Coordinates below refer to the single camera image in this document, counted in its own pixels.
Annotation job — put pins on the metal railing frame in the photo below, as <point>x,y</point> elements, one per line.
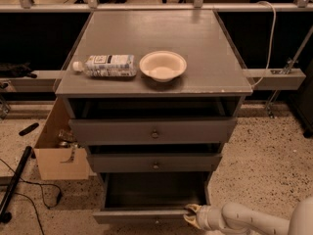
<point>51,37</point>

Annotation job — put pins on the grey top drawer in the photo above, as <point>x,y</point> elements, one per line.
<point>152,131</point>

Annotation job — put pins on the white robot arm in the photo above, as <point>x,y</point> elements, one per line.
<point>237,219</point>

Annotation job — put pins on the clear plastic water bottle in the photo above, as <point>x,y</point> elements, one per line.
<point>107,66</point>

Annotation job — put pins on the grey middle drawer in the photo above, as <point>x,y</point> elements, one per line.
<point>153,162</point>

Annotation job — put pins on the open cardboard box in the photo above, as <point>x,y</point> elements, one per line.
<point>55,161</point>

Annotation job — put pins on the grey wooden drawer cabinet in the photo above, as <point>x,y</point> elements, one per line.
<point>153,96</point>

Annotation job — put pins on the grey drawer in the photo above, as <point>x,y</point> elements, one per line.
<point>152,131</point>
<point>153,197</point>
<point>153,162</point>

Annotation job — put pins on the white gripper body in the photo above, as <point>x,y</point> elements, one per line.
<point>202,216</point>

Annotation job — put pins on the grey bottom drawer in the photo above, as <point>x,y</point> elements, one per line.
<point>153,197</point>

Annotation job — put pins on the black bag on ledge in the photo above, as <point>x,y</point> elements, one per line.
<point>16,70</point>

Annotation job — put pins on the black pole on floor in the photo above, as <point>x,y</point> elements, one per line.
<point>5,216</point>

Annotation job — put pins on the small black floor object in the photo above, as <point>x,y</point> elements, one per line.
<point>28,129</point>

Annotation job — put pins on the white paper bowl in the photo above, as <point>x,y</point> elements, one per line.
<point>162,66</point>

